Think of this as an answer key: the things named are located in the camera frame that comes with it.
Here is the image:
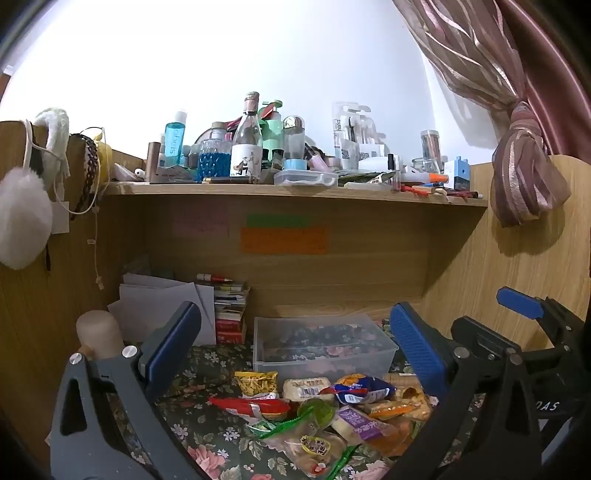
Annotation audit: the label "blue block figure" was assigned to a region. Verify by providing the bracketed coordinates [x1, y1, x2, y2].
[453, 156, 471, 191]

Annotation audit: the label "green jelly cup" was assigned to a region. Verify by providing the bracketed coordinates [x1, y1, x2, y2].
[297, 398, 341, 431]

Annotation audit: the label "black lace headband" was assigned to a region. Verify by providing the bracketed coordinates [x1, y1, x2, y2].
[68, 132, 101, 216]

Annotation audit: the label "brown lipstick tube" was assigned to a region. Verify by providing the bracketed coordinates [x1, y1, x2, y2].
[146, 141, 162, 184]

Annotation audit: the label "blue white orange snack bag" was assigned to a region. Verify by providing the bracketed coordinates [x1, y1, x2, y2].
[322, 373, 396, 408]

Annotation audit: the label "yellow headband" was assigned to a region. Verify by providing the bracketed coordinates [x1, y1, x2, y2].
[93, 133, 115, 182]

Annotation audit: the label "pale long biscuit packet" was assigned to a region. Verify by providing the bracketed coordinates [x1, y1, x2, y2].
[383, 372, 419, 388]

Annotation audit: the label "orange bread packet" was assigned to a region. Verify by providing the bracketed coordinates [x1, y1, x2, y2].
[368, 419, 424, 459]
[368, 385, 433, 422]

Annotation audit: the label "pink striped curtain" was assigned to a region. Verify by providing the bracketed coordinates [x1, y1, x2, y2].
[392, 0, 591, 160]

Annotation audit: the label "blue patterned glass jar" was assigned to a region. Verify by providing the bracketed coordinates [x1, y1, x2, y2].
[198, 122, 233, 179]

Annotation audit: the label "wooden shelf board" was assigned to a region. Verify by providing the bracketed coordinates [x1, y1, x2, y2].
[103, 178, 489, 208]

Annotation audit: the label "white paper tag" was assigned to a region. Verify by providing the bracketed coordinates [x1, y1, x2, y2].
[51, 200, 70, 234]

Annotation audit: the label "beige wooden cylinder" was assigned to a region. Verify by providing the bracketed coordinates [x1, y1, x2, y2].
[76, 310, 126, 361]

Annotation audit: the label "purple snack packet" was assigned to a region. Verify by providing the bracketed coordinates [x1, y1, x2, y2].
[331, 405, 399, 445]

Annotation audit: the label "clear bottle blue liquid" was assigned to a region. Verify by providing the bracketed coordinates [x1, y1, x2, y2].
[163, 110, 188, 168]

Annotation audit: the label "white paper sheets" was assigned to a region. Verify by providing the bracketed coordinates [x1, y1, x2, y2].
[107, 272, 217, 348]

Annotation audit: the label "white fluffy pompom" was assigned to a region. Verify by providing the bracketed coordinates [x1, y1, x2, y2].
[0, 167, 54, 271]

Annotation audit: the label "white fluffy headband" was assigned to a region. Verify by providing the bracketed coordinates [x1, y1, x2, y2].
[28, 107, 71, 186]

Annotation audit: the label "clear tube of glitter sticks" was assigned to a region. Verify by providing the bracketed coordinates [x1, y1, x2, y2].
[420, 130, 443, 162]

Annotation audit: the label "mint green bottle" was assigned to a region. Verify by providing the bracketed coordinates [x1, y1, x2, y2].
[262, 99, 285, 161]

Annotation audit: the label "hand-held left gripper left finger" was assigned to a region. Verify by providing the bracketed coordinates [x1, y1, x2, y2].
[48, 301, 204, 480]

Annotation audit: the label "beige cake packet with barcode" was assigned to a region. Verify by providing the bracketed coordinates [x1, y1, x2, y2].
[282, 377, 334, 403]

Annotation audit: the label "green sticky note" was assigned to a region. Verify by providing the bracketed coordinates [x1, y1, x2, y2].
[246, 213, 310, 228]

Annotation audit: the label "white marker orange cap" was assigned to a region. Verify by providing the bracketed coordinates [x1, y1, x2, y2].
[401, 172, 450, 184]

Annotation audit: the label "clear plastic storage box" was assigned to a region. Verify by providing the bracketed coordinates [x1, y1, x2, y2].
[252, 314, 399, 385]

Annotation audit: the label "glass bottle white label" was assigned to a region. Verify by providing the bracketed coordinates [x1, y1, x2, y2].
[229, 91, 263, 179]

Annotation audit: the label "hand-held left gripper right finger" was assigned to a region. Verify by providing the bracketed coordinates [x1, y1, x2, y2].
[388, 302, 544, 480]

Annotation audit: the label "orange sticky note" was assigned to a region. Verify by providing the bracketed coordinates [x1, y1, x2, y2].
[239, 226, 329, 255]

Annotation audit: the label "pink sticky note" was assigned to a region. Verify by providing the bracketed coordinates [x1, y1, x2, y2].
[172, 214, 230, 239]

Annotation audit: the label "clear bread bag green trim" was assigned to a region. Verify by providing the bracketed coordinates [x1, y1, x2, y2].
[248, 410, 358, 479]

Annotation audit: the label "white packaged cosmetic tools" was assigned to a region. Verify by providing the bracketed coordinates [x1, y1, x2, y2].
[332, 101, 387, 170]

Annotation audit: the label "floral tablecloth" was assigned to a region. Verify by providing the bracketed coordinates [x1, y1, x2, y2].
[105, 318, 477, 480]

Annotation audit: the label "stack of small books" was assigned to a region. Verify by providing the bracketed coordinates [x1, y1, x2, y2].
[213, 279, 251, 345]

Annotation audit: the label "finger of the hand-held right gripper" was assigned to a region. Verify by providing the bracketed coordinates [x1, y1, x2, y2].
[450, 316, 527, 365]
[496, 286, 587, 352]

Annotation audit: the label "flat clear plastic case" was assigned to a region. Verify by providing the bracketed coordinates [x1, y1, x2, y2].
[273, 168, 339, 187]

